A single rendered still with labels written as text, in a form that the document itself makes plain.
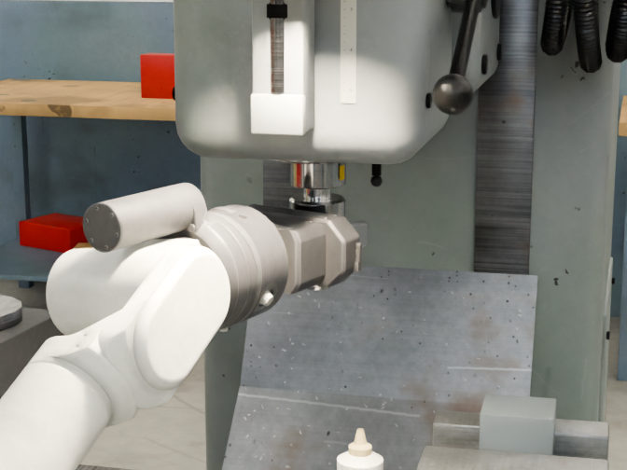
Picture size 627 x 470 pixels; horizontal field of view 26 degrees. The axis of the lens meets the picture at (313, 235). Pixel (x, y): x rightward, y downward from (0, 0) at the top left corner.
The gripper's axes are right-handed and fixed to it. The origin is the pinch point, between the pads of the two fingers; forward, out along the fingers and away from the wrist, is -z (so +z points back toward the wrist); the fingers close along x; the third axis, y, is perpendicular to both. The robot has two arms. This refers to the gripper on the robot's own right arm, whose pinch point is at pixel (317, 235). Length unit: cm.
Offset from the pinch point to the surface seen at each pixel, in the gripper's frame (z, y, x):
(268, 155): 8.3, -7.9, -0.7
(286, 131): 12.2, -10.6, -5.0
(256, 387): -24.1, 24.4, 23.1
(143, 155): -341, 63, 300
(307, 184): 2.4, -4.8, -0.5
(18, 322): 10.5, 8.9, 24.6
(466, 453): -0.7, 16.7, -14.1
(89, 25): -333, 10, 321
